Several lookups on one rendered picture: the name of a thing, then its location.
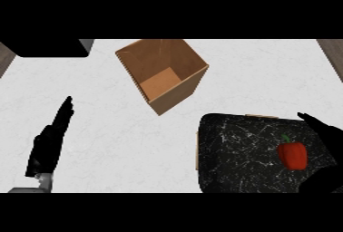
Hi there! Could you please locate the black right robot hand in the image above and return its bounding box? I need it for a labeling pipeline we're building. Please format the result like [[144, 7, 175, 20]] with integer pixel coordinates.
[[296, 111, 343, 194]]

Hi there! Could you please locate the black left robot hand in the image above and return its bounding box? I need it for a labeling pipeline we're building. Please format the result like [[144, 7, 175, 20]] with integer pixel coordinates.
[[24, 95, 77, 179]]

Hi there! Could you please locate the red bell pepper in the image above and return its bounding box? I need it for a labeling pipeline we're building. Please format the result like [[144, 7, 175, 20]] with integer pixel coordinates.
[[277, 134, 309, 171]]

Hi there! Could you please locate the black marbled tray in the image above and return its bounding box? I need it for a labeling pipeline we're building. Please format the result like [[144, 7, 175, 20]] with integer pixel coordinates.
[[194, 112, 343, 194]]

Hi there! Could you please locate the brown cardboard box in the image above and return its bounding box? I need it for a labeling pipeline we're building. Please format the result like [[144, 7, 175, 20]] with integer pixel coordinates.
[[114, 38, 210, 117]]

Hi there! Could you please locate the black appliance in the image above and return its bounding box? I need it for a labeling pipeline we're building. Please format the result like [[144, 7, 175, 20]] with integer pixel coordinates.
[[0, 38, 95, 59]]

